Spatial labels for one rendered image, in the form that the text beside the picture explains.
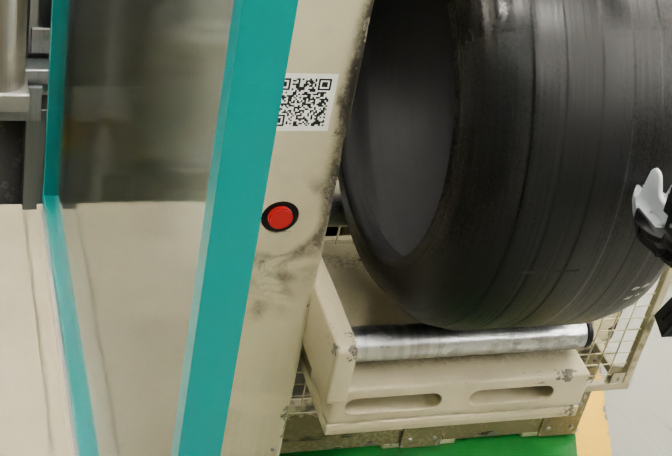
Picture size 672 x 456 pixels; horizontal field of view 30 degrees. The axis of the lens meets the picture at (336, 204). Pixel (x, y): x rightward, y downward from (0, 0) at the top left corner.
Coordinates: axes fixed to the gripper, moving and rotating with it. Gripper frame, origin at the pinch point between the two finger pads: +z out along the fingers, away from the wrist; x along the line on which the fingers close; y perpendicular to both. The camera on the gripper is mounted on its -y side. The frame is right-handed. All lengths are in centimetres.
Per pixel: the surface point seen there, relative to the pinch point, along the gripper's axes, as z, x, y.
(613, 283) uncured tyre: 3.3, -1.6, -12.8
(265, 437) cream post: 28, 29, -52
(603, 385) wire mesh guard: 73, -55, -84
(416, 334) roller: 18.4, 14.0, -29.4
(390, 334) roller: 18.6, 17.4, -29.3
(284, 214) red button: 22.6, 32.0, -14.0
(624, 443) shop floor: 88, -77, -113
